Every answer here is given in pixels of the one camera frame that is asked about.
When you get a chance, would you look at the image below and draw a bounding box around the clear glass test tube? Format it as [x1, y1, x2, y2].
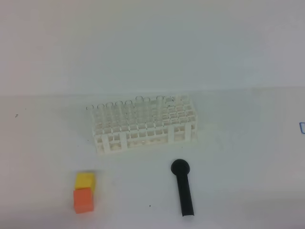
[143, 97, 152, 125]

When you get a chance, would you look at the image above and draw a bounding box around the yellow cube block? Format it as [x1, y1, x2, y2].
[74, 172, 96, 193]

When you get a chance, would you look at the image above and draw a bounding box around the white plastic test tube rack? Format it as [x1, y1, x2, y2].
[92, 94, 198, 155]

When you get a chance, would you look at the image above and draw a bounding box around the orange cube block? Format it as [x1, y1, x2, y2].
[73, 187, 94, 214]

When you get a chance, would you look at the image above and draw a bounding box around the black plastic scoop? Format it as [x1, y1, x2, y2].
[171, 159, 194, 217]

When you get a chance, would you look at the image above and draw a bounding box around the clear test tube in rack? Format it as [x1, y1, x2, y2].
[115, 101, 124, 126]
[156, 95, 164, 121]
[86, 105, 95, 126]
[135, 95, 145, 124]
[125, 100, 134, 125]
[106, 102, 115, 128]
[97, 104, 107, 128]

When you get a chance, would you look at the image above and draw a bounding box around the blue marking at table edge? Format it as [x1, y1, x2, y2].
[299, 122, 305, 135]

